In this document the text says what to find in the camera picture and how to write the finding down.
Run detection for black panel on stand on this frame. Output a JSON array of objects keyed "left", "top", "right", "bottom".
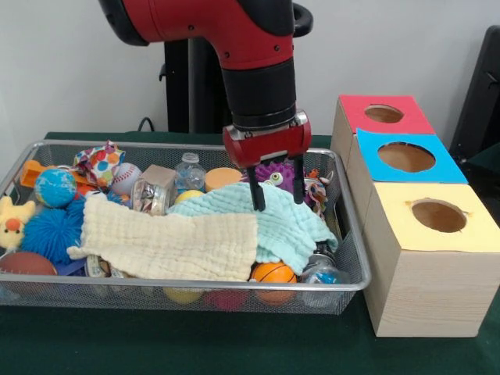
[{"left": 448, "top": 25, "right": 500, "bottom": 165}]

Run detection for white toy baseball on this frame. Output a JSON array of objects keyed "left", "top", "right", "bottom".
[{"left": 111, "top": 162, "right": 142, "bottom": 195}]

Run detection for silver mesh bin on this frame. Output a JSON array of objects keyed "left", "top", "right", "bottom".
[{"left": 0, "top": 139, "right": 372, "bottom": 316}]

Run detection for wooden box with three holes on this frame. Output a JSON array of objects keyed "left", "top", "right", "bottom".
[{"left": 330, "top": 94, "right": 500, "bottom": 338}]

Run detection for blue green globe ball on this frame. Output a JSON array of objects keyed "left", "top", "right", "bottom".
[{"left": 34, "top": 167, "right": 78, "bottom": 208}]

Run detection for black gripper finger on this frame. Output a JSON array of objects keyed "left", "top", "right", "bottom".
[
  {"left": 246, "top": 166, "right": 267, "bottom": 212},
  {"left": 291, "top": 155, "right": 306, "bottom": 205}
]

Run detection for dark green tablecloth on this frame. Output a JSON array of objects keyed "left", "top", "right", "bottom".
[
  {"left": 0, "top": 131, "right": 500, "bottom": 375},
  {"left": 466, "top": 142, "right": 500, "bottom": 169}
]

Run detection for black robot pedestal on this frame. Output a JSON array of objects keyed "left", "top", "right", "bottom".
[{"left": 159, "top": 0, "right": 313, "bottom": 136}]

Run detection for purple spiky monster toy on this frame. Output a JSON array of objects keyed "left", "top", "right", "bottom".
[{"left": 240, "top": 158, "right": 309, "bottom": 204}]

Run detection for blue spiky ball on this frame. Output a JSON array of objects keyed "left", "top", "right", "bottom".
[{"left": 20, "top": 195, "right": 87, "bottom": 265}]

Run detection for yellow duck plush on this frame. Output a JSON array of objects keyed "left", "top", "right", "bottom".
[{"left": 0, "top": 195, "right": 37, "bottom": 251}]

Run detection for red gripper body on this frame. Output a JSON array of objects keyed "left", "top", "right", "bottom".
[{"left": 222, "top": 116, "right": 313, "bottom": 170}]

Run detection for orange toy basketball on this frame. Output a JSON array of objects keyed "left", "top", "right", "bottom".
[{"left": 249, "top": 261, "right": 298, "bottom": 305}]

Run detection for brown toy football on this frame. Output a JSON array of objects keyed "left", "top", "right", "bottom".
[{"left": 0, "top": 251, "right": 59, "bottom": 277}]

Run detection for cream waffle cloth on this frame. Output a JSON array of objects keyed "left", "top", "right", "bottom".
[{"left": 66, "top": 194, "right": 259, "bottom": 282}]

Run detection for mint waffle cloth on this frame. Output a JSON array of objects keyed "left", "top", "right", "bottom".
[{"left": 166, "top": 182, "right": 339, "bottom": 277}]

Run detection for polka dot fabric toy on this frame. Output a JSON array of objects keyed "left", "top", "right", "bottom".
[{"left": 73, "top": 140, "right": 126, "bottom": 188}]

